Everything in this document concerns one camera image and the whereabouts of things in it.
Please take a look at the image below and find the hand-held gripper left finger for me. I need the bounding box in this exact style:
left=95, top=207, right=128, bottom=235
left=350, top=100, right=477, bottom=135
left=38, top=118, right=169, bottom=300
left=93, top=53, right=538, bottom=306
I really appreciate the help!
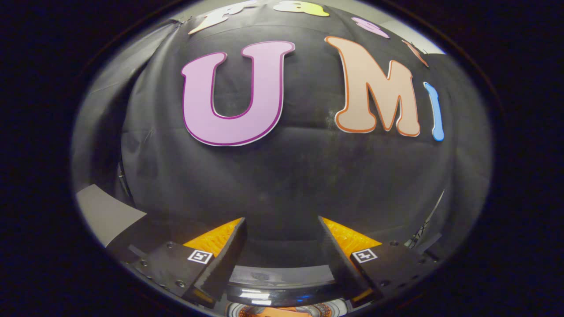
left=132, top=217, right=247, bottom=309

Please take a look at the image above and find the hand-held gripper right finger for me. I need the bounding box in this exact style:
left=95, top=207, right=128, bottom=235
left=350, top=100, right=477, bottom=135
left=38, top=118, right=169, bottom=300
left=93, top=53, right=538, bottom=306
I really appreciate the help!
left=317, top=216, right=435, bottom=309

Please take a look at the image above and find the grey washing machine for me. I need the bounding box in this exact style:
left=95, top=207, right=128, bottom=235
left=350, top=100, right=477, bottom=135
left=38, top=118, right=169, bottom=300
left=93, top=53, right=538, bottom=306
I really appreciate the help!
left=226, top=299, right=349, bottom=317

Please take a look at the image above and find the dark washing machine lid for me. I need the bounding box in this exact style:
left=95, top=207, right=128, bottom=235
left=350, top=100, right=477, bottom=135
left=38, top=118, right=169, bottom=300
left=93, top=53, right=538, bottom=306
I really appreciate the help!
left=226, top=264, right=349, bottom=308

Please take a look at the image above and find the grey and white cabinet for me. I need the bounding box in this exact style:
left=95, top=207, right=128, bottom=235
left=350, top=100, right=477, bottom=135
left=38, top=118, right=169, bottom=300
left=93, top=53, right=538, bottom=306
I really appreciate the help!
left=75, top=184, right=186, bottom=265

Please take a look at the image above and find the black stand with cables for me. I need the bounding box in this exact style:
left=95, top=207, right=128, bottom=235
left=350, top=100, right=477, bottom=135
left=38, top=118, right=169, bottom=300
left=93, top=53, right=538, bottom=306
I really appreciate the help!
left=404, top=188, right=446, bottom=251

